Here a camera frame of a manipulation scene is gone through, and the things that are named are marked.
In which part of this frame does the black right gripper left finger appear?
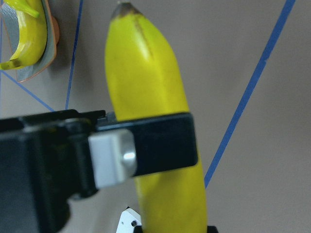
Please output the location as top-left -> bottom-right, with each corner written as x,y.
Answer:
116,207 -> 142,233

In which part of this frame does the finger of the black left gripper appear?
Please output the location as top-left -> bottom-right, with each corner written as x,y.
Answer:
88,113 -> 198,188

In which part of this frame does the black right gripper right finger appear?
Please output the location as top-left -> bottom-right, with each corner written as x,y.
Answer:
207,226 -> 218,233

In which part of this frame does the grey square plate orange rim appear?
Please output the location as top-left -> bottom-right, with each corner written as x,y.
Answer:
0,0 -> 59,82

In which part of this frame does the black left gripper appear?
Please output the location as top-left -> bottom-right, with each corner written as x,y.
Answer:
0,110 -> 106,233

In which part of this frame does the yellow banana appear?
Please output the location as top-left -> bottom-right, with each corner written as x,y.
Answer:
105,2 -> 207,233
0,0 -> 48,70

